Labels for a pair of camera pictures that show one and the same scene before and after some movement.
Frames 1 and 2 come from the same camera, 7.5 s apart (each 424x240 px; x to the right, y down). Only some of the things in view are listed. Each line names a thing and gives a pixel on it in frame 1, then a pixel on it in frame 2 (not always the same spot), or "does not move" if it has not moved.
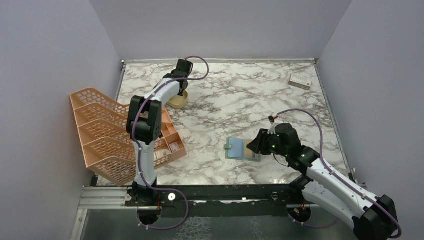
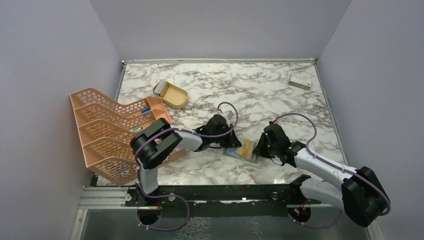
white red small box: [300, 81] does not move
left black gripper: [179, 93] -> [232, 141]
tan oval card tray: [178, 101] does not move
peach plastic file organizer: [108, 146] does not move
